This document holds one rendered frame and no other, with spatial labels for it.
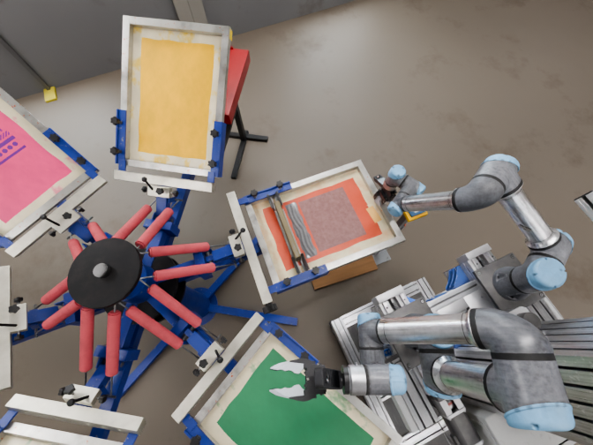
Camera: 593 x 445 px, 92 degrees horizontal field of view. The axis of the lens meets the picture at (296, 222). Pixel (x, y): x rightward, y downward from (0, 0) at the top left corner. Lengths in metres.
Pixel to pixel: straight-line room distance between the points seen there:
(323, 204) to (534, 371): 1.29
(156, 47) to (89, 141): 2.14
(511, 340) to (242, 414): 1.22
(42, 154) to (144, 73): 0.71
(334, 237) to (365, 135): 1.88
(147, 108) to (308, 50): 2.74
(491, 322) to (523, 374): 0.11
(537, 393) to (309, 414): 1.05
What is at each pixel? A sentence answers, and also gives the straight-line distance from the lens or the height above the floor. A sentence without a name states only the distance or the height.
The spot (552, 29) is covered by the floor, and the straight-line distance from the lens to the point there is 5.72.
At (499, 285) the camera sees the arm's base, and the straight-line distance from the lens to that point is 1.56.
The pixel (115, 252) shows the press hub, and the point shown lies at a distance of 1.52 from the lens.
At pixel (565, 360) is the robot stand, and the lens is 1.05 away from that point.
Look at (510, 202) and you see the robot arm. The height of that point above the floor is 1.58.
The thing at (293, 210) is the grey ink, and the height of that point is 0.97.
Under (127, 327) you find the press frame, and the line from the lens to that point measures 1.75.
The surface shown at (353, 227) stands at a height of 0.97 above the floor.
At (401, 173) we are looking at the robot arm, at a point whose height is 1.35.
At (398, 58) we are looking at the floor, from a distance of 4.35.
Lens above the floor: 2.55
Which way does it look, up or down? 67 degrees down
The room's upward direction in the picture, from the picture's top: straight up
